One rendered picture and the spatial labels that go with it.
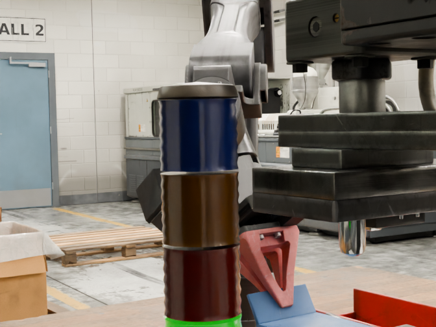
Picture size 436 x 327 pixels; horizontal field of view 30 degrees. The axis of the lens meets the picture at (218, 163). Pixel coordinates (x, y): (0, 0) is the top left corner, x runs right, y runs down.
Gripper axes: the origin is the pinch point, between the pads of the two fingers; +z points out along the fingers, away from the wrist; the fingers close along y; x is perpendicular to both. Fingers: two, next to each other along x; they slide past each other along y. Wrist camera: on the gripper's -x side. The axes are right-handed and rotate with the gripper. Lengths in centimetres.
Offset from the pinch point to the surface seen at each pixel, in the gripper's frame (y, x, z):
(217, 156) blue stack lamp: 33.7, -27.0, 1.4
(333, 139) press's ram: 20.2, -5.6, -6.3
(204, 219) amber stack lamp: 32.0, -27.6, 3.8
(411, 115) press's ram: 27.9, -5.6, -3.6
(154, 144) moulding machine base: -800, 513, -457
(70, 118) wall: -880, 442, -553
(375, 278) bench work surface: -40, 53, -11
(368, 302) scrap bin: -14.3, 23.9, -1.1
